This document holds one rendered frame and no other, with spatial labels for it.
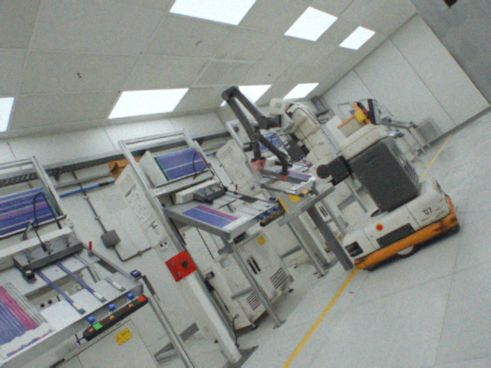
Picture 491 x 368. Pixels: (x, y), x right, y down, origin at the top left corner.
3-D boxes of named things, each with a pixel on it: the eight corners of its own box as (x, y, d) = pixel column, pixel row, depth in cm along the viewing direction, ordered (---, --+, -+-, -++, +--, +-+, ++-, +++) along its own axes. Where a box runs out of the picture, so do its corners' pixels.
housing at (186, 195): (219, 194, 327) (219, 181, 323) (182, 210, 289) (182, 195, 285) (212, 192, 332) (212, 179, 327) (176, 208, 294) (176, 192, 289)
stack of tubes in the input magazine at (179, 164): (209, 168, 324) (194, 146, 328) (169, 181, 285) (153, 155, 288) (202, 174, 332) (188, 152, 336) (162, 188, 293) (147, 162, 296)
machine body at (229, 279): (298, 285, 300) (261, 228, 308) (255, 331, 246) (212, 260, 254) (254, 304, 340) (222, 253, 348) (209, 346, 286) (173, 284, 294)
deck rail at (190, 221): (231, 239, 239) (231, 231, 237) (229, 240, 238) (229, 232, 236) (164, 214, 278) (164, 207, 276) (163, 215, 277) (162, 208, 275)
